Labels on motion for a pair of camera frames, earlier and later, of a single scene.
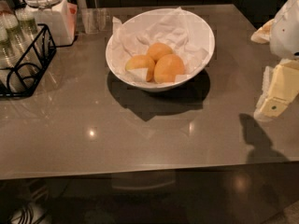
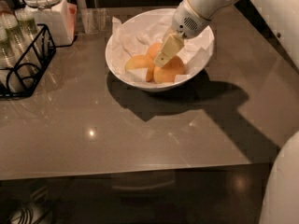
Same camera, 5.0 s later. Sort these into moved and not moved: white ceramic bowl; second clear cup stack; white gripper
Moved: white gripper
Not moved: white ceramic bowl; second clear cup stack
